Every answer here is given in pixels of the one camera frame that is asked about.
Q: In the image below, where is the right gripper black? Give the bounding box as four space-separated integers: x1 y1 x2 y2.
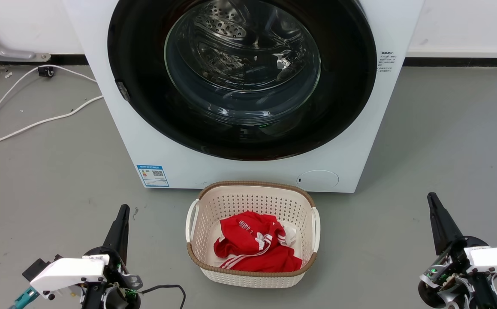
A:
418 192 497 309

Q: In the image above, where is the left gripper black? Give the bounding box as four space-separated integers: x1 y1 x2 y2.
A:
81 205 144 309

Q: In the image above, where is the black round glass washer door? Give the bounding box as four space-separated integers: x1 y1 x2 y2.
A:
107 0 377 161

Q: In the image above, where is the white front-load washing machine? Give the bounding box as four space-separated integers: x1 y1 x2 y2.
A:
62 0 425 193

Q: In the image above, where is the blue energy label sticker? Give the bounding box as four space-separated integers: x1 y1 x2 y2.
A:
136 164 170 188

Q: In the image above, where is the red white-striped garment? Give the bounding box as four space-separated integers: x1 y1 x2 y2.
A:
214 211 303 273

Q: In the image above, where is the round white filter cover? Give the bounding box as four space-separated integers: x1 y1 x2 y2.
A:
297 170 340 191

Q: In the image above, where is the cream perforated laundry basket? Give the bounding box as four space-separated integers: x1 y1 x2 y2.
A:
185 181 321 289

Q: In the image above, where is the white garment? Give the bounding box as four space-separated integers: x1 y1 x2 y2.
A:
280 223 297 247

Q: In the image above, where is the black baseboard strip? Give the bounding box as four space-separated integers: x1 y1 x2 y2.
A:
404 57 497 67

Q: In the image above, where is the small black text sticker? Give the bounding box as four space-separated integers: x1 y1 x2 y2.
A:
377 51 395 73

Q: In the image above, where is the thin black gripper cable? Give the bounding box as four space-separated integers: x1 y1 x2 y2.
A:
140 285 187 309

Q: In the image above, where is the thick white floor cable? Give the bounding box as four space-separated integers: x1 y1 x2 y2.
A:
0 95 104 215

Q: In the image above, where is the thin white floor cable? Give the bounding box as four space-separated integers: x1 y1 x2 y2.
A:
0 64 98 146

